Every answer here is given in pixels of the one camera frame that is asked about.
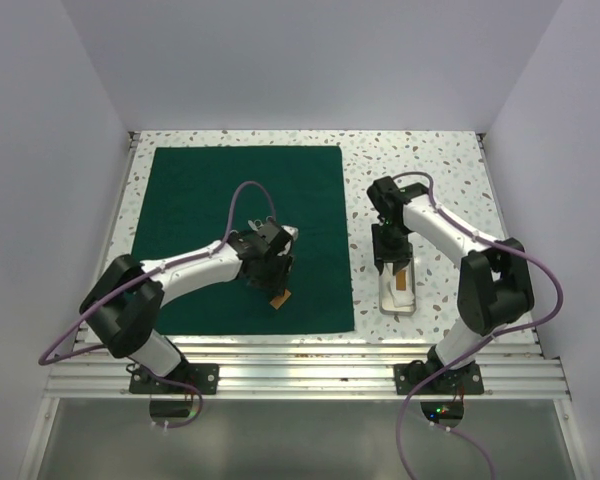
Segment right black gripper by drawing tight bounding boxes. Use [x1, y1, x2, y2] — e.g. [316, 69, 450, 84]
[372, 221, 413, 273]

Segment tan adhesive bandage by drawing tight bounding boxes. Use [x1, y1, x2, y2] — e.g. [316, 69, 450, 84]
[394, 269, 407, 292]
[269, 289, 291, 310]

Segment rectangular metal tray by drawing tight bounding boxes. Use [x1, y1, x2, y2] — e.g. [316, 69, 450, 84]
[379, 260, 416, 316]

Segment white gauze pad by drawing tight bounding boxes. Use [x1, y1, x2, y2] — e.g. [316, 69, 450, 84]
[389, 264, 415, 309]

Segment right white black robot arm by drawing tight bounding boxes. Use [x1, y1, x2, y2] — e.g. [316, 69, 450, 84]
[367, 176, 535, 395]

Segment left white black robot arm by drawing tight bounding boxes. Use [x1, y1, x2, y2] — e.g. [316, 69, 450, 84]
[79, 218, 298, 393]

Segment silver surgical forceps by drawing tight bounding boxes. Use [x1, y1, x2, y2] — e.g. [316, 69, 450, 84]
[247, 216, 273, 236]

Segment dark green surgical cloth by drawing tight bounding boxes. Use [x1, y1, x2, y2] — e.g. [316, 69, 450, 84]
[132, 146, 354, 336]

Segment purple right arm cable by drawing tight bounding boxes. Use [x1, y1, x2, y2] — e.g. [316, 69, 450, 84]
[395, 170, 564, 480]

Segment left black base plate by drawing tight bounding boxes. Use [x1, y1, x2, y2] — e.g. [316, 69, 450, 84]
[126, 363, 219, 395]

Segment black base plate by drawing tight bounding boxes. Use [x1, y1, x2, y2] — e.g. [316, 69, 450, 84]
[126, 363, 219, 395]
[393, 361, 485, 396]

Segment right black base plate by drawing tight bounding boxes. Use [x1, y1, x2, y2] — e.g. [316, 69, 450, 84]
[393, 361, 485, 396]

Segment aluminium rail frame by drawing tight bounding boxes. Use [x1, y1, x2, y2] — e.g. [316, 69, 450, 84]
[43, 130, 576, 401]

